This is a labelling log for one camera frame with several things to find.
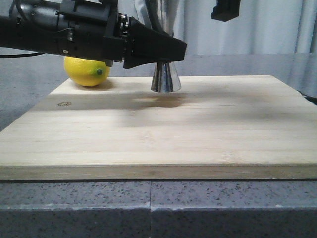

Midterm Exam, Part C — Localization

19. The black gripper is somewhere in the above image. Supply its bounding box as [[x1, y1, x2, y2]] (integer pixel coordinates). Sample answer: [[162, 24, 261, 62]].
[[56, 0, 187, 69]]

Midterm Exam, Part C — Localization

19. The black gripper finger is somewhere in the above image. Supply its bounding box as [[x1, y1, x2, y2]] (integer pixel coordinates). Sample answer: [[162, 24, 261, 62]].
[[211, 0, 241, 22]]

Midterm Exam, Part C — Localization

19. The steel double jigger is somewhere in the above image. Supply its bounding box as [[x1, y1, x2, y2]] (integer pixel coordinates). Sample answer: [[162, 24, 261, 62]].
[[145, 0, 181, 93]]

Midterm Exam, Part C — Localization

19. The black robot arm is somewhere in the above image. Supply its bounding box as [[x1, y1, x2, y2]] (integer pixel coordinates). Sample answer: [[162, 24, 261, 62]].
[[0, 0, 187, 69]]

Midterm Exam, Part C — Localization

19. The yellow lemon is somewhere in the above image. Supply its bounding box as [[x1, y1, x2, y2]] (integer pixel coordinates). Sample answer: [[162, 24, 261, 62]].
[[64, 57, 110, 87]]

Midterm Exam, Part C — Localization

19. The light wooden cutting board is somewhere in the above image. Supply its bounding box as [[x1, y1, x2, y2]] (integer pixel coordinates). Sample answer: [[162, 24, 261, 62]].
[[0, 75, 317, 180]]

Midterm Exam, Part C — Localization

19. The black cutting board handle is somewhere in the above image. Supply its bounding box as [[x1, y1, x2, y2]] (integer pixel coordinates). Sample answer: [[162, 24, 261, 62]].
[[299, 91, 317, 105]]

